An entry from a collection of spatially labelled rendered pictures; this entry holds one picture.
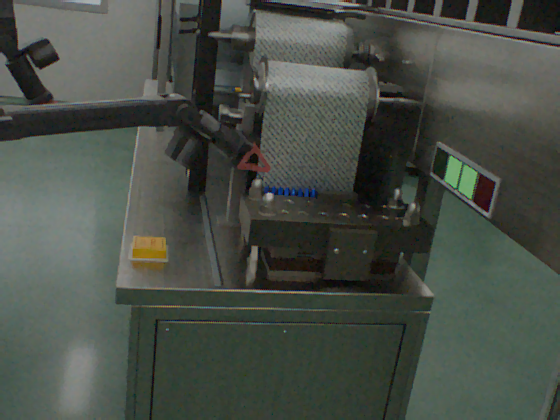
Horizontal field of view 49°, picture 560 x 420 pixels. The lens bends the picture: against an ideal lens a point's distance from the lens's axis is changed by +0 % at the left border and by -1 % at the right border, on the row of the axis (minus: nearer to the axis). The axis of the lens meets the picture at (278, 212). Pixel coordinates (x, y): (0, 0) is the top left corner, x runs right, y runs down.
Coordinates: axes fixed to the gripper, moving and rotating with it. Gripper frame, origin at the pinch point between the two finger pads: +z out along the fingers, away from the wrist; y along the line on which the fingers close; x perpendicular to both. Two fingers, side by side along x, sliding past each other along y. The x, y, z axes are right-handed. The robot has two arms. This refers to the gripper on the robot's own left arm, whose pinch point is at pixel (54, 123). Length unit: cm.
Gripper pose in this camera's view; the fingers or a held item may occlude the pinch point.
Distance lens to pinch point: 179.6
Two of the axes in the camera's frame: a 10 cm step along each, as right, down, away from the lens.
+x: -8.0, 5.2, -2.8
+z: 3.1, 7.7, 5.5
